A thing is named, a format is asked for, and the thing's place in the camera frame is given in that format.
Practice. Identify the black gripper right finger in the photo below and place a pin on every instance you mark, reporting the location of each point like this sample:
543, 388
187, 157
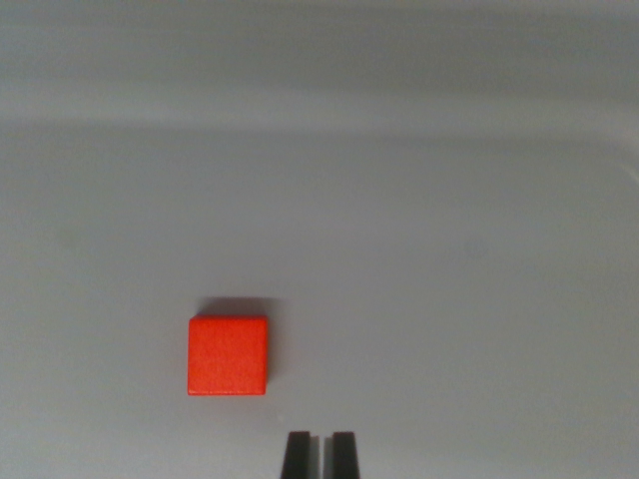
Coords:
344, 456

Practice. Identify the red cube block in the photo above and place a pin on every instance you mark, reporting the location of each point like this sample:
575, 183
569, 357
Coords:
227, 356

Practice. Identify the grey plastic bin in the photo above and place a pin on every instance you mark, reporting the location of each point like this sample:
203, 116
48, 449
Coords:
379, 174

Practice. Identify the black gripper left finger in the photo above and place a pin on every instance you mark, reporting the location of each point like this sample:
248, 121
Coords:
298, 456

